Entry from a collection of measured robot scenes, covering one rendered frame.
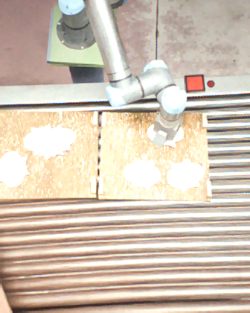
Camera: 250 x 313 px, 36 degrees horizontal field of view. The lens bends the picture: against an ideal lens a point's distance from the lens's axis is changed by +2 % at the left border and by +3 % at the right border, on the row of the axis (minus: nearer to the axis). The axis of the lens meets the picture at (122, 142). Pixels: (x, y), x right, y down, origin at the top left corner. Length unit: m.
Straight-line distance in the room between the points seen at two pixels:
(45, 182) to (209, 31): 1.85
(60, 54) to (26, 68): 1.10
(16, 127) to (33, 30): 1.48
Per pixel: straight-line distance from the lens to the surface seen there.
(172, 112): 1.21
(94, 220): 1.42
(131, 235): 1.41
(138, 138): 1.48
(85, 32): 1.69
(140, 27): 2.89
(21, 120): 1.56
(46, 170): 1.47
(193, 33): 2.90
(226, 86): 1.64
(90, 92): 1.59
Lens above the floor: 2.32
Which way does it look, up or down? 70 degrees down
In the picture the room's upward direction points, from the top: 2 degrees counter-clockwise
